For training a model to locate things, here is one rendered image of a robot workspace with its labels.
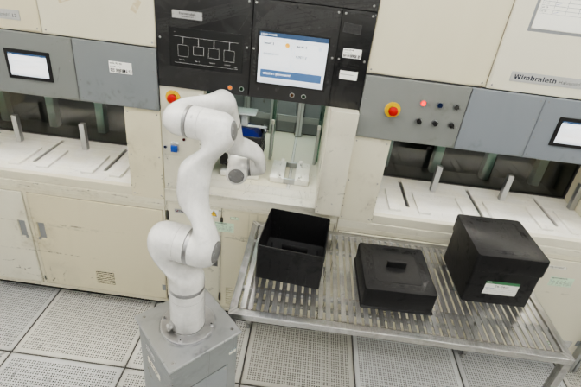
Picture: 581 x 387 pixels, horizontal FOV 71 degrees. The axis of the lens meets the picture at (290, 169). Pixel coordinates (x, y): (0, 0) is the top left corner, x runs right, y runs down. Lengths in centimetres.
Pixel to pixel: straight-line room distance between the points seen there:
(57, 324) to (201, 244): 162
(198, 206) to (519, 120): 137
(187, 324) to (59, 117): 165
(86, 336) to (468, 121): 225
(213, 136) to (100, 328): 173
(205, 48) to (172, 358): 118
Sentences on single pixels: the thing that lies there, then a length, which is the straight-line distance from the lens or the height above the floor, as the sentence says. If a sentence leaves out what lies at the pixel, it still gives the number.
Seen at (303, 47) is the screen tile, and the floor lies 163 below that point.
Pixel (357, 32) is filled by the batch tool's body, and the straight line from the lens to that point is 171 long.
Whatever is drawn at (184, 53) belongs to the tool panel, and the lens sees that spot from 182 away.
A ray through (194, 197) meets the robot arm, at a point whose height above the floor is 130.
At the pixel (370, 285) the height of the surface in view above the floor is 86.
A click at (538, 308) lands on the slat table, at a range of 209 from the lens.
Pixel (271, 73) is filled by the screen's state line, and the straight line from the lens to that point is 176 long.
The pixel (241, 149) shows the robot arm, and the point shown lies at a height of 132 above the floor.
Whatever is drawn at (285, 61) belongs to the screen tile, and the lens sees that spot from 174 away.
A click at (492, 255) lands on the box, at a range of 181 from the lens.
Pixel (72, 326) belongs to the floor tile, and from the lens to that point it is 273.
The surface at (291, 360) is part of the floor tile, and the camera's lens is 247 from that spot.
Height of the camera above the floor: 198
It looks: 28 degrees down
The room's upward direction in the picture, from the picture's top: 7 degrees clockwise
